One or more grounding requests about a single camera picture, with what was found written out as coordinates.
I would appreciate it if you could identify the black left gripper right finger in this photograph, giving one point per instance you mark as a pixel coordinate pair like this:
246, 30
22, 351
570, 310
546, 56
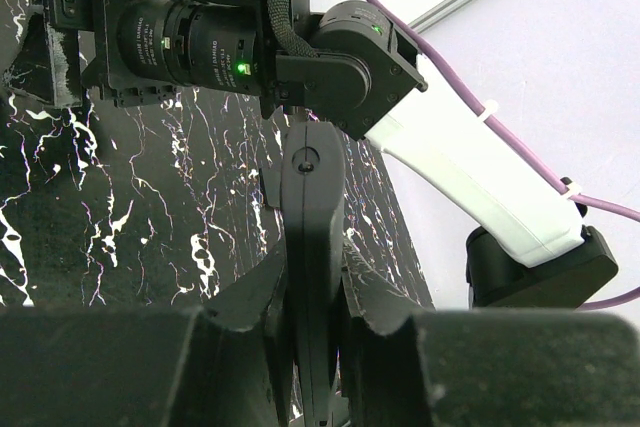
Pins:
403, 365

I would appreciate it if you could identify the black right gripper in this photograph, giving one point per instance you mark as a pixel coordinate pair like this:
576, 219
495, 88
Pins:
132, 51

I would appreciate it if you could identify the black remote battery cover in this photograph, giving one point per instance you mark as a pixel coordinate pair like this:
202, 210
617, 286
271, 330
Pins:
270, 186

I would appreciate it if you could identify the black remote control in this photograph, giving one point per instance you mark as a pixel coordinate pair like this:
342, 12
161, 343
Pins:
312, 203

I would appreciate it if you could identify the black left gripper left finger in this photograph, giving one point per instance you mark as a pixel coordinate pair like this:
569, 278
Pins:
223, 363

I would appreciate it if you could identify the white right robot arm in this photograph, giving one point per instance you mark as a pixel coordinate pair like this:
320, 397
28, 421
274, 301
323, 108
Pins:
152, 111

